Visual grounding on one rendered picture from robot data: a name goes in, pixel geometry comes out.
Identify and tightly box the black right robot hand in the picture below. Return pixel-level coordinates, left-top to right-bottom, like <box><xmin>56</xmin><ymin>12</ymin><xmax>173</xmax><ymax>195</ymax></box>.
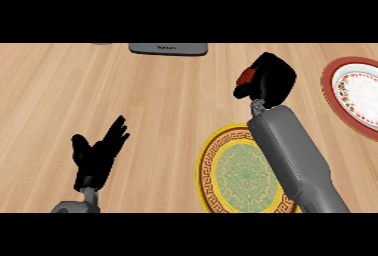
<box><xmin>232</xmin><ymin>51</ymin><xmax>298</xmax><ymax>110</ymax></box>

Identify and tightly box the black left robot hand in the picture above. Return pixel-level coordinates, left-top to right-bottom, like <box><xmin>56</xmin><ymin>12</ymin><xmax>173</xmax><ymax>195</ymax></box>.
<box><xmin>69</xmin><ymin>115</ymin><xmax>131</xmax><ymax>193</ymax></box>

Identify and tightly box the red bell pepper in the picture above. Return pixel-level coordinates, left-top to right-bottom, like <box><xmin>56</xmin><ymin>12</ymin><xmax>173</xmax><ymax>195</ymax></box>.
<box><xmin>235</xmin><ymin>67</ymin><xmax>257</xmax><ymax>87</ymax></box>

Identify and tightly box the red-rimmed white floral plate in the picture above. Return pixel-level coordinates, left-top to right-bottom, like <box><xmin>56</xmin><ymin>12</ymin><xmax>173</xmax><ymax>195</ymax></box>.
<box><xmin>320</xmin><ymin>56</ymin><xmax>378</xmax><ymax>142</ymax></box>

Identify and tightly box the yellow and green patterned plate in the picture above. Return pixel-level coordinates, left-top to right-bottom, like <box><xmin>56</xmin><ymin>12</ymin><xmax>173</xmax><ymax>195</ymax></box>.
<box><xmin>195</xmin><ymin>123</ymin><xmax>303</xmax><ymax>214</ymax></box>

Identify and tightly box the dark grey appliance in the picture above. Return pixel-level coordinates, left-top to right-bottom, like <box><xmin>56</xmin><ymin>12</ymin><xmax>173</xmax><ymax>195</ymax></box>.
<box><xmin>127</xmin><ymin>43</ymin><xmax>210</xmax><ymax>57</ymax></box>

